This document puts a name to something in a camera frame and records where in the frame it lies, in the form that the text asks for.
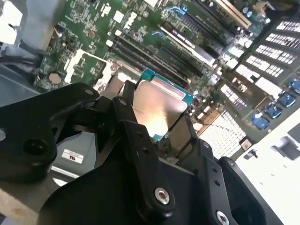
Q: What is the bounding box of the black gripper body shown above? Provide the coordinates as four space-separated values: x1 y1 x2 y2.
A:
38 157 207 225

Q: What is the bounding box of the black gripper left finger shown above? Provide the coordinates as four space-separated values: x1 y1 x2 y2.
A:
0 81 176 218

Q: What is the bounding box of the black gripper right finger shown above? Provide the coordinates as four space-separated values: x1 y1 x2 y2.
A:
168 112 285 225

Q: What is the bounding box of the silver CPU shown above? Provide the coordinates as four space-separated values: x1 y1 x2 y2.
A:
132 67 195 142

